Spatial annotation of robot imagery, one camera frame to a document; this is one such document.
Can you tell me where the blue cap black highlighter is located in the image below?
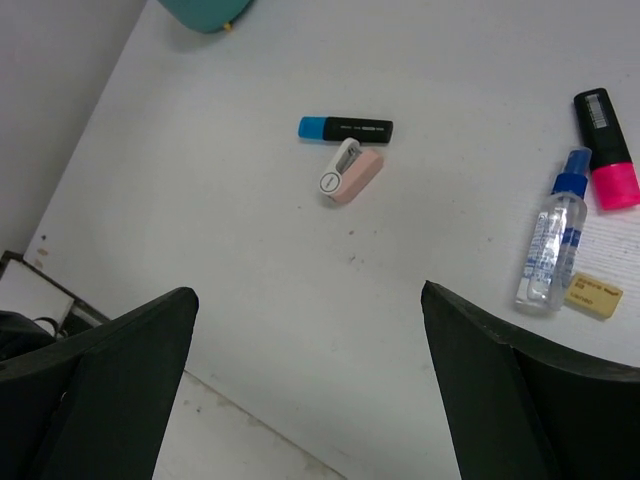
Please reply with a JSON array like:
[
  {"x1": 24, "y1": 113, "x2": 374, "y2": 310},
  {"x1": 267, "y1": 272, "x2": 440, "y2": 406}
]
[{"x1": 298, "y1": 116, "x2": 394, "y2": 145}]

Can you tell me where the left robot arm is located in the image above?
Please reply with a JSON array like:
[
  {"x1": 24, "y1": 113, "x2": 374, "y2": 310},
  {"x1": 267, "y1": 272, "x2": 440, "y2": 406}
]
[{"x1": 0, "y1": 311, "x2": 56, "y2": 361}]

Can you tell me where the pink cap black highlighter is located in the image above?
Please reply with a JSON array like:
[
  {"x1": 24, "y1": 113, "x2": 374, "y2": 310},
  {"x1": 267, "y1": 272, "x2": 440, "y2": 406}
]
[{"x1": 573, "y1": 88, "x2": 639, "y2": 211}]

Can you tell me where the teal round desk organizer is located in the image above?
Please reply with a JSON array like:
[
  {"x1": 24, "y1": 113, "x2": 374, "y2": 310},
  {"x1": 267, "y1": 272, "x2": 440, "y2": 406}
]
[{"x1": 159, "y1": 0, "x2": 253, "y2": 34}]

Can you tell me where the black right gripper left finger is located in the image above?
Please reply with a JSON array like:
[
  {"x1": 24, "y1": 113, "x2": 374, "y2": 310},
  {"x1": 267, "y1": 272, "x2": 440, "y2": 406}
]
[{"x1": 1, "y1": 287, "x2": 199, "y2": 479}]

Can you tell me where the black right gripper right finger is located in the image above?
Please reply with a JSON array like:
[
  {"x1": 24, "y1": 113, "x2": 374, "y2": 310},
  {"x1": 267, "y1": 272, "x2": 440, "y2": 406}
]
[{"x1": 421, "y1": 282, "x2": 639, "y2": 479}]

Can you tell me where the small yellow eraser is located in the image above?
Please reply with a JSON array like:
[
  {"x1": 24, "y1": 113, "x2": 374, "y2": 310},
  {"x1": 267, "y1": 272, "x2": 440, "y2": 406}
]
[{"x1": 565, "y1": 273, "x2": 623, "y2": 320}]

